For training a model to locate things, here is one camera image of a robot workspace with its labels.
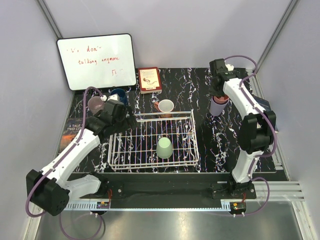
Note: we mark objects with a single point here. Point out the mauve ceramic mug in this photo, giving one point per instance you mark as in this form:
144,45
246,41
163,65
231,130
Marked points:
95,104

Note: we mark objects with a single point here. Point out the pink plastic cup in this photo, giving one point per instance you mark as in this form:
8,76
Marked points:
220,100

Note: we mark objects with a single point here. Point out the black marbled table mat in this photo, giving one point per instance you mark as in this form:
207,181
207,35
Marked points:
188,89

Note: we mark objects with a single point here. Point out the lavender plastic cup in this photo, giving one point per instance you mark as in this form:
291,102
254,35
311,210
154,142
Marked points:
216,109

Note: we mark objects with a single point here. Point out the red and cream book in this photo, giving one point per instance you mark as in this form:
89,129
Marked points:
149,80

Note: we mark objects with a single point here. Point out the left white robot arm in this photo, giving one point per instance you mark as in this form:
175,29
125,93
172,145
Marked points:
50,188

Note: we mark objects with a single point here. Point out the Tale of Two Cities book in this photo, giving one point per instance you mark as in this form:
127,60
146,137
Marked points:
71,129

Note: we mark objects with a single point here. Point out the white dry-erase board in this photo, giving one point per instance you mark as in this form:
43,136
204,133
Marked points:
103,61

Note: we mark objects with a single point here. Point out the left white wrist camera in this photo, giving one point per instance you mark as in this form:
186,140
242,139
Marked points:
105,98

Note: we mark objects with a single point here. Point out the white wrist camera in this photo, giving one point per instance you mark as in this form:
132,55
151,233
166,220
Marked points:
105,98
229,67

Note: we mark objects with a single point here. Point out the white slotted cable duct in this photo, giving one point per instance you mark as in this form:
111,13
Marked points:
88,206

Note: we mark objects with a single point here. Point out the orange pink mug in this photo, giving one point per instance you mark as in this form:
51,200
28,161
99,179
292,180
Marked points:
165,108

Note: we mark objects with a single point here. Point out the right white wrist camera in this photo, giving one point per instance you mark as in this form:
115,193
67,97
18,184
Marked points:
229,67

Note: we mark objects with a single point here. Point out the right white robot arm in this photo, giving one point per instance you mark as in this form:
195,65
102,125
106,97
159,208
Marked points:
257,130

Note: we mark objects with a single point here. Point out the white wire dish rack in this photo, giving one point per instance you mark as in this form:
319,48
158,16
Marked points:
135,149

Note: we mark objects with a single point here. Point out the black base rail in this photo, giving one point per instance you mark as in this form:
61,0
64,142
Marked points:
171,190

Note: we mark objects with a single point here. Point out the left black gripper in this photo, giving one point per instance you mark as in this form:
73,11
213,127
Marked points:
131,120

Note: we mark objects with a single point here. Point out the light green plastic cup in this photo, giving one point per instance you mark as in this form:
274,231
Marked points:
164,148

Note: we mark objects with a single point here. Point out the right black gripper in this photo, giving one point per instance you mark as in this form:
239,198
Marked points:
216,93

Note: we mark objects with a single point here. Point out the blue paperback book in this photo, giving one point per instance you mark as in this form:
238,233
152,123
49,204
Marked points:
267,108

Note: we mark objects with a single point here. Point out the dark blue mug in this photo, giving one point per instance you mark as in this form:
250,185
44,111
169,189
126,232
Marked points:
122,95

